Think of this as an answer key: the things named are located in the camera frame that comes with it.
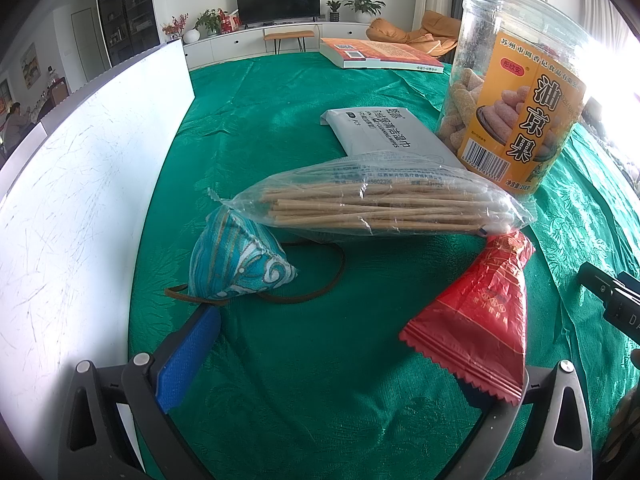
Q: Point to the red snack packet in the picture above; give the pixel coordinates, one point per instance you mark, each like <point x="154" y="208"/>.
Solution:
<point x="475" y="320"/>

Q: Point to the white board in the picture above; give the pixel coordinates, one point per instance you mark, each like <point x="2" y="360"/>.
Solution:
<point x="75" y="210"/>

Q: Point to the green leafy potted plant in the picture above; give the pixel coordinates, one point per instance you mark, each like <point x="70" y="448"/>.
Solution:
<point x="209" y="21"/>

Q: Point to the white television cabinet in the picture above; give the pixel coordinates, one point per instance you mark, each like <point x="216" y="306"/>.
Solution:
<point x="225" y="45"/>

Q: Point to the teal patterned fabric pouch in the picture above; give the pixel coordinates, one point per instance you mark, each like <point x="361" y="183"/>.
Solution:
<point x="235" y="255"/>

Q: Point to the red flowers in white vase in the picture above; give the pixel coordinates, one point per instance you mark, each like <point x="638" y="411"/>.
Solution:
<point x="190" y="36"/>

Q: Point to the large potted plant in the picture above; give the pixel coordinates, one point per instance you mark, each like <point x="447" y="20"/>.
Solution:
<point x="364" y="5"/>

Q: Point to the framed wall picture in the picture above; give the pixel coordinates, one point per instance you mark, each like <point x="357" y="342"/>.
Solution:
<point x="30" y="65"/>

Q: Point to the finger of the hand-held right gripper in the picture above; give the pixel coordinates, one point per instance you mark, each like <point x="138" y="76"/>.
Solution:
<point x="597" y="280"/>

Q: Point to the green tablecloth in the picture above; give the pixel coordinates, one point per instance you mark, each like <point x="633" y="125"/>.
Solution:
<point x="310" y="360"/>

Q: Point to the orange lounge chair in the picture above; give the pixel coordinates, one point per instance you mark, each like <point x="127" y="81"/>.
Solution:
<point x="430" y="30"/>

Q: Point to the wooden stool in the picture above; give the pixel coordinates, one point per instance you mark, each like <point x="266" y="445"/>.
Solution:
<point x="290" y="35"/>

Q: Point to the orange book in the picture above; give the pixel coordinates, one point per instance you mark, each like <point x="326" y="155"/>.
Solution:
<point x="380" y="52"/>

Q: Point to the small potted plant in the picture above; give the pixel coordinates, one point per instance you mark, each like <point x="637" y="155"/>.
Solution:
<point x="334" y="10"/>

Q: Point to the grey wet wipes pack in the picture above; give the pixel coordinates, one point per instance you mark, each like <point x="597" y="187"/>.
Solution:
<point x="380" y="130"/>

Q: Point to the dark display cabinet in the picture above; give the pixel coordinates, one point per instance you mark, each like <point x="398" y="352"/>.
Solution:
<point x="127" y="10"/>

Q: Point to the blue patterned fabric pouch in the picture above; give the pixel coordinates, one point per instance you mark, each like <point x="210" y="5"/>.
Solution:
<point x="343" y="262"/>

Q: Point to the bag of wooden sticks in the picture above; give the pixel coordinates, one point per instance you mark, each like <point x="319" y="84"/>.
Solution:
<point x="375" y="205"/>

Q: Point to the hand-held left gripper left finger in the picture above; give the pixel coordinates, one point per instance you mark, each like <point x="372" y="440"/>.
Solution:
<point x="190" y="355"/>

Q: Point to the clear plastic snack jar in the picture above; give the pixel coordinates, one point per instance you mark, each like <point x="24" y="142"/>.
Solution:
<point x="510" y="110"/>

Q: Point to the white door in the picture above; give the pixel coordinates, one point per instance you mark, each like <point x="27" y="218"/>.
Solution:
<point x="89" y="47"/>

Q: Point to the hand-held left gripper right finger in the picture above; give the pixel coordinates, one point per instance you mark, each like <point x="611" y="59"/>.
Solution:
<point x="500" y="420"/>

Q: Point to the black television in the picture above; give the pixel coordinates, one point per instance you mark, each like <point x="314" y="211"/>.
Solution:
<point x="277" y="2"/>

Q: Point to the red gift box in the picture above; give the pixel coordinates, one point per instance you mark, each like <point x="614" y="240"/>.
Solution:
<point x="231" y="22"/>

